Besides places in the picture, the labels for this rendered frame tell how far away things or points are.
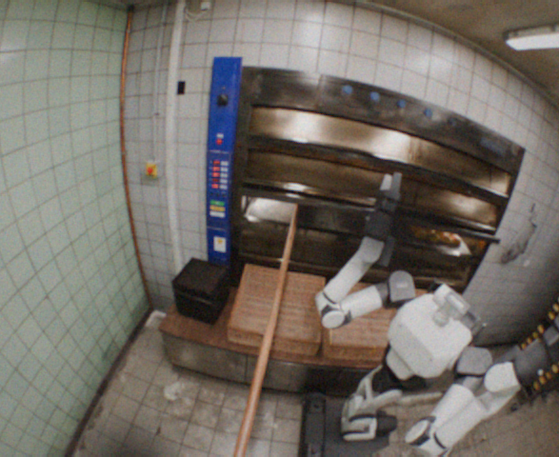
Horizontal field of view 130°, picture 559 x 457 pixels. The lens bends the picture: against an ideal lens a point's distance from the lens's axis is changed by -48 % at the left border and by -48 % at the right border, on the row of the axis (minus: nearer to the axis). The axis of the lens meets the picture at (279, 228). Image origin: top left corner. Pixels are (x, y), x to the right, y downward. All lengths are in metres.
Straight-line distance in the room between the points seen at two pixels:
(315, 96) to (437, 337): 1.22
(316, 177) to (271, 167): 0.26
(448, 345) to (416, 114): 1.17
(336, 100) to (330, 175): 0.43
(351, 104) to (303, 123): 0.29
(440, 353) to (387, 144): 1.08
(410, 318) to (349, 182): 0.88
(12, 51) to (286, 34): 1.34
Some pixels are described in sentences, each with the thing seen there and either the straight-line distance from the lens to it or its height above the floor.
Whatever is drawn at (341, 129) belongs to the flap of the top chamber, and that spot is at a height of 1.81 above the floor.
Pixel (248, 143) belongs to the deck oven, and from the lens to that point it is 1.43.
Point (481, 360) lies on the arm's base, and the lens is 0.86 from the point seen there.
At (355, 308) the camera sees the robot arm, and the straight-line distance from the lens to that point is 0.90.
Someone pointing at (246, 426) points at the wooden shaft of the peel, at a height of 1.20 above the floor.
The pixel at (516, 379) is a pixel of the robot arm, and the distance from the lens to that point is 0.67.
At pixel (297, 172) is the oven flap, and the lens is 1.42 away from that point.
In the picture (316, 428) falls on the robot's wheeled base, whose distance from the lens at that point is 1.84.
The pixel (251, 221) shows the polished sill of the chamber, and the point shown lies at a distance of 1.58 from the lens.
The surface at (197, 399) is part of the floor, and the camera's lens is 2.07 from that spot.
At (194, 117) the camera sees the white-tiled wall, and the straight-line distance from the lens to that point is 1.52.
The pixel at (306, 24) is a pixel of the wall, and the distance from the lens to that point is 1.45.
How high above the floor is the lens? 1.92
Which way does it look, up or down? 29 degrees down
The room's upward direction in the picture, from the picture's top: 8 degrees clockwise
